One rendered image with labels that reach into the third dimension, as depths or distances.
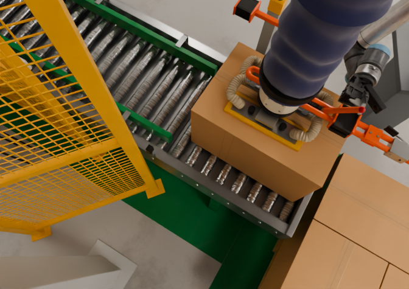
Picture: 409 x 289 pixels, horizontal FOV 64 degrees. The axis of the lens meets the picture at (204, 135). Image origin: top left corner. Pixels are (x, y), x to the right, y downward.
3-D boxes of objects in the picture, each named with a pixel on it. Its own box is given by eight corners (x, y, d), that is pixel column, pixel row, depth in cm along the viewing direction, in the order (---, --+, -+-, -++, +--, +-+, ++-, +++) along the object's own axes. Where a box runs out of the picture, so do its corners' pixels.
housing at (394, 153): (382, 155, 121) (389, 151, 116) (388, 140, 123) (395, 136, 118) (400, 165, 120) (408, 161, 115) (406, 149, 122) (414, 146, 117)
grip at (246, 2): (232, 14, 139) (234, 6, 134) (241, 0, 142) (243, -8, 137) (249, 23, 138) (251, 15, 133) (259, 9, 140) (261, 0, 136)
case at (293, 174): (190, 140, 173) (190, 109, 135) (229, 84, 185) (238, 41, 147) (292, 202, 164) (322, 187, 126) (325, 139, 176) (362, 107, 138)
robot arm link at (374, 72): (373, 83, 133) (386, 70, 124) (369, 92, 131) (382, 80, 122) (353, 72, 134) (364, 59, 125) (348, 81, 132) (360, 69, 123)
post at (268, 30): (240, 97, 244) (269, -1, 150) (244, 90, 246) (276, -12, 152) (248, 101, 243) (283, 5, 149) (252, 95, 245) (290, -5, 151)
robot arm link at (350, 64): (359, 66, 150) (374, 51, 139) (366, 89, 147) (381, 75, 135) (339, 68, 150) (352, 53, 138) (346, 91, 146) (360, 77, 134)
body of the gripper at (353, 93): (336, 103, 128) (348, 79, 132) (356, 113, 127) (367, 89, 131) (344, 94, 121) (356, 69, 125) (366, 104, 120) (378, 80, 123)
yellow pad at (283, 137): (223, 111, 135) (224, 106, 131) (234, 92, 138) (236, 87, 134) (297, 152, 130) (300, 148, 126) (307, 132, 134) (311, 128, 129)
